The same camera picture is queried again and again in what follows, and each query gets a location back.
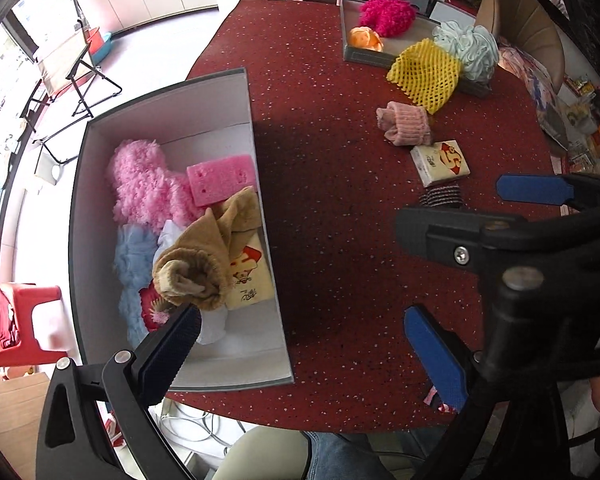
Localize pink wrapper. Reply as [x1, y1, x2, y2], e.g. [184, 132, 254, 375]
[424, 385, 457, 415]

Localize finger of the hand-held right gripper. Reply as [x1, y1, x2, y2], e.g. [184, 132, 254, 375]
[395, 207, 529, 268]
[496, 174, 600, 211]

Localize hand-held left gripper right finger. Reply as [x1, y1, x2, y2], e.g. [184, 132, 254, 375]
[404, 304, 573, 480]

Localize pink fluffy cloth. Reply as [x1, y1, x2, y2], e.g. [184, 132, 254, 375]
[105, 139, 206, 236]

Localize light blue fluffy cloth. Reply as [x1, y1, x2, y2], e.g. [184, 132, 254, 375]
[112, 224, 163, 343]

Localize red plastic stool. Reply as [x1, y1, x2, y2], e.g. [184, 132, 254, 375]
[0, 282, 68, 368]

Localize white cables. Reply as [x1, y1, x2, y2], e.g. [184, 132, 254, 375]
[157, 400, 246, 458]

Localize dark striped small item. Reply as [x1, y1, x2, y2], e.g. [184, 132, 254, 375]
[419, 182, 465, 209]

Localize pink sponge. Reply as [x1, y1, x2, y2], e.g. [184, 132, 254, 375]
[186, 155, 257, 208]

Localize red basin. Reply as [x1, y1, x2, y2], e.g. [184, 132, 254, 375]
[82, 27, 113, 61]

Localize yellow foam net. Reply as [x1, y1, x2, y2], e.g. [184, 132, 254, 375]
[386, 37, 463, 115]

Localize brown chair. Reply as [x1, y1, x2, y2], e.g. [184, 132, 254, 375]
[475, 0, 566, 96]

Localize magenta fluffy ball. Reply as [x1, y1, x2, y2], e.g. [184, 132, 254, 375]
[359, 0, 415, 38]

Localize mint bath pouf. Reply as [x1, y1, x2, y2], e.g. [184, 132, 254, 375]
[432, 20, 501, 82]

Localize large cream tissue pack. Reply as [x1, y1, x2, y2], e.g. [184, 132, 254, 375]
[223, 227, 276, 311]

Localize grey cardboard box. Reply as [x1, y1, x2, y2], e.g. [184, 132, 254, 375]
[69, 67, 295, 392]

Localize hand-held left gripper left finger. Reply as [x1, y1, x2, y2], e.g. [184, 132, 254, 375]
[35, 302, 203, 480]

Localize person's blue jeans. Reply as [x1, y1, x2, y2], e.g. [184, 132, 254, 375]
[300, 430, 431, 480]

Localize floral cushion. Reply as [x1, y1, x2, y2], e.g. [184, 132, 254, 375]
[497, 42, 571, 153]

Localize tan fluffy sock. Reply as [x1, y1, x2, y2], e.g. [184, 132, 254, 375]
[151, 186, 262, 312]

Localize orange fabric flower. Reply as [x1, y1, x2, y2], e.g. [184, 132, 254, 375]
[349, 26, 384, 52]

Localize small red print tissue pack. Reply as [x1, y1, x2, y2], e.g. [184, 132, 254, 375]
[410, 138, 472, 187]

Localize rolled pink sock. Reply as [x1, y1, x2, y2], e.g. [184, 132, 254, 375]
[376, 101, 433, 148]

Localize dark red crocheted flower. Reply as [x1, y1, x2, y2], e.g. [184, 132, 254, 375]
[139, 280, 178, 333]

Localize grey tray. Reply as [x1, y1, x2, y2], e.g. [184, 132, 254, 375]
[341, 0, 493, 98]

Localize brown cardboard box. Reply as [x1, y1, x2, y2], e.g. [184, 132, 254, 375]
[0, 372, 51, 461]

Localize grey green stool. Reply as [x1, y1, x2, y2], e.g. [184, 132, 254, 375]
[212, 427, 311, 480]

